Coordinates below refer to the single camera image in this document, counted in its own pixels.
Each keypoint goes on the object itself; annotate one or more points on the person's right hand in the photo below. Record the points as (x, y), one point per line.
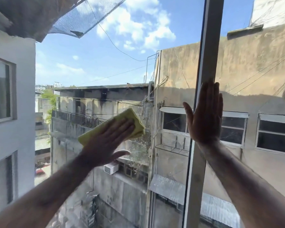
(205, 121)

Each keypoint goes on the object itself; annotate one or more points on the person's left hand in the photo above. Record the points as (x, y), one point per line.
(104, 144)

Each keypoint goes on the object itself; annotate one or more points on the green cloth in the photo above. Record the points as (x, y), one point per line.
(138, 127)

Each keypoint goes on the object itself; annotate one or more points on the narrow window glass pane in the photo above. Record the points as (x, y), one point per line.
(263, 68)

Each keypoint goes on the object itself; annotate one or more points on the large window glass pane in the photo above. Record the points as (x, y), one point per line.
(133, 68)

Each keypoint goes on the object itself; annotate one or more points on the person's left forearm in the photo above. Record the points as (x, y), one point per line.
(38, 201)

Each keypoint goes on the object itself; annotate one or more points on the white air conditioner unit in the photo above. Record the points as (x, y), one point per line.
(110, 168)

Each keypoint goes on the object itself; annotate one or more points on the black balcony railing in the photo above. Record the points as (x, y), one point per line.
(85, 119)

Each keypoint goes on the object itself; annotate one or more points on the stained grey concrete building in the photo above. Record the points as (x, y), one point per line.
(121, 192)

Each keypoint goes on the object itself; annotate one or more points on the green tree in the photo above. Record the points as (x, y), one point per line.
(48, 94)

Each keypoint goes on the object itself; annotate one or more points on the corrugated metal awning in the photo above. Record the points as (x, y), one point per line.
(166, 187)

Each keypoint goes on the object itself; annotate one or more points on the tall beige concrete building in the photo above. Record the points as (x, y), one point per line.
(251, 56)

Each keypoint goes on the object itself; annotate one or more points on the white neighbouring building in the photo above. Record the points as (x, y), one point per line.
(21, 92)

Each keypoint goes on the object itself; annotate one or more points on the blue safety net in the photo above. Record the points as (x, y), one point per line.
(85, 16)

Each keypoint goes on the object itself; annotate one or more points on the white window frame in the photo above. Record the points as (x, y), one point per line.
(210, 45)

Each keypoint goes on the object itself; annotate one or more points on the white rooftop wall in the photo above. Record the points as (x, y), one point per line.
(273, 9)

